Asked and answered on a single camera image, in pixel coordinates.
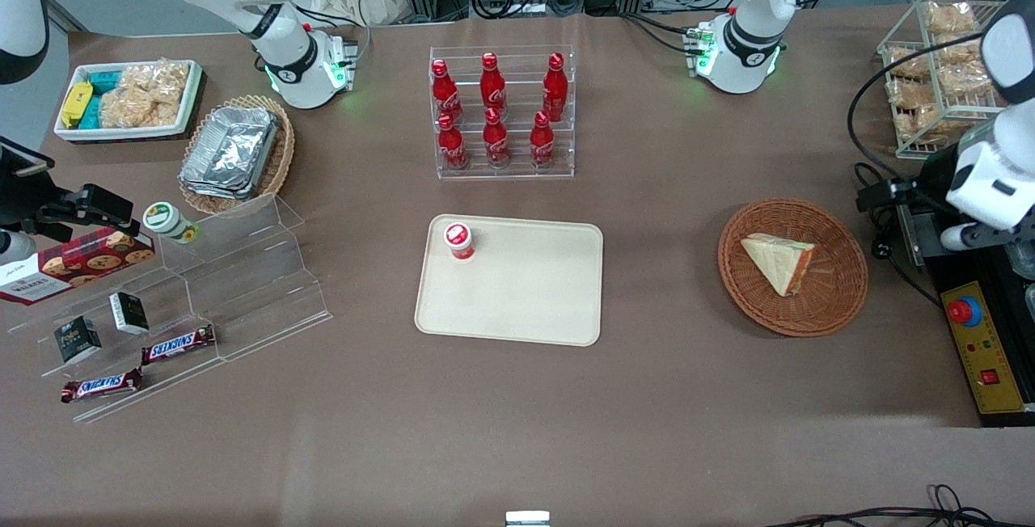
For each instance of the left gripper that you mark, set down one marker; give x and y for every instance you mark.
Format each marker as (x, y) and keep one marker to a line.
(935, 178)

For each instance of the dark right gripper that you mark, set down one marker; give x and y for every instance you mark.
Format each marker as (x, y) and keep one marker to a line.
(20, 197)

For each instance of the triangle sandwich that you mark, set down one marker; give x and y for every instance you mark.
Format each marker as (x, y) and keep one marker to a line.
(772, 260)

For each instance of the round brown wicker basket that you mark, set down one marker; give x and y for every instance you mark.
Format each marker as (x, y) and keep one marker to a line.
(837, 301)

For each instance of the aluminium foil tray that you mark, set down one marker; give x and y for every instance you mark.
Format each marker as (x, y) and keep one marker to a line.
(234, 143)
(212, 187)

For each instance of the oval light wicker basket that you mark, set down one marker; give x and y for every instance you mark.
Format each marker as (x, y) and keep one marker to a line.
(279, 155)

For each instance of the beige plastic tray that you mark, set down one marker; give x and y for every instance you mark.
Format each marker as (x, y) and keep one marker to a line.
(525, 293)

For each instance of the red cookie box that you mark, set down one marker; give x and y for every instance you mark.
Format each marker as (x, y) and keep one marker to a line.
(81, 262)

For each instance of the bagged fried snack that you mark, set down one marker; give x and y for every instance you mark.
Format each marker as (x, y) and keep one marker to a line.
(910, 64)
(962, 70)
(912, 94)
(950, 18)
(922, 127)

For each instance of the green lid cup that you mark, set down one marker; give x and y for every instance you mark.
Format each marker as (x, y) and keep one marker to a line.
(166, 218)

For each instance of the white rectangular snack bin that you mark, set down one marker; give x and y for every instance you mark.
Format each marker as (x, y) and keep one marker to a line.
(129, 132)

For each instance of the black sealing machine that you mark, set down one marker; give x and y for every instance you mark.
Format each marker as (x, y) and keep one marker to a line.
(954, 268)

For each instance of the teal snack pack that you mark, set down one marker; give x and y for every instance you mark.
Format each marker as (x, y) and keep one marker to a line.
(105, 81)
(93, 112)

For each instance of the small black box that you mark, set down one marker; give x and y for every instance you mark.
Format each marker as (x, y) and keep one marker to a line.
(129, 313)
(78, 339)

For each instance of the yellow snack pack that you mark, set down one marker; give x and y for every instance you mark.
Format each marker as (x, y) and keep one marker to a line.
(77, 103)

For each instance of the clear bag of crackers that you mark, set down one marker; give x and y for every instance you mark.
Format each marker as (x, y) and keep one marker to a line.
(133, 111)
(162, 78)

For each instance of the red emergency stop button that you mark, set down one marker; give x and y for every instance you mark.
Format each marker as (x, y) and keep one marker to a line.
(962, 311)

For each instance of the clear plastic container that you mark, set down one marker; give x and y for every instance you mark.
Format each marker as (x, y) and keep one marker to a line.
(1023, 262)
(1031, 302)

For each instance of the Snickers chocolate bar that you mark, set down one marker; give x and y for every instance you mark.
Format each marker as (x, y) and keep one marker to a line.
(101, 385)
(178, 345)

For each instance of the yellow control panel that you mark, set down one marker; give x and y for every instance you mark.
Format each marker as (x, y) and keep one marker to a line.
(982, 349)

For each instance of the clear acrylic stepped shelf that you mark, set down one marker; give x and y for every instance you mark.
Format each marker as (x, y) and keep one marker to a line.
(259, 284)

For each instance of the red cola bottle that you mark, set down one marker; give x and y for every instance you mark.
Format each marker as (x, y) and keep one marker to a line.
(445, 94)
(542, 143)
(496, 143)
(555, 90)
(452, 147)
(492, 86)

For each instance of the clear acrylic bottle rack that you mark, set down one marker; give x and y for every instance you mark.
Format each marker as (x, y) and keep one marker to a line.
(505, 171)

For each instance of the red lid cup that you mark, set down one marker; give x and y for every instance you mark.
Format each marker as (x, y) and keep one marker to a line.
(458, 238)

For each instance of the small white object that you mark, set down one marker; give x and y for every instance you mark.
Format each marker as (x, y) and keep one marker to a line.
(527, 520)

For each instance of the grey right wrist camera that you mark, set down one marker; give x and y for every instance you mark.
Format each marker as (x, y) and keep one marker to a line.
(16, 246)

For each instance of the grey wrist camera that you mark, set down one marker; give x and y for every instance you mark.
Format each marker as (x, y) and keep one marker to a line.
(16, 246)
(961, 238)

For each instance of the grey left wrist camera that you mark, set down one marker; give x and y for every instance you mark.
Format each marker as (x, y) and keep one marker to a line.
(961, 238)

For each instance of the red rocker switch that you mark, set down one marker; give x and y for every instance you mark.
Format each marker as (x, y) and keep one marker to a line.
(990, 377)

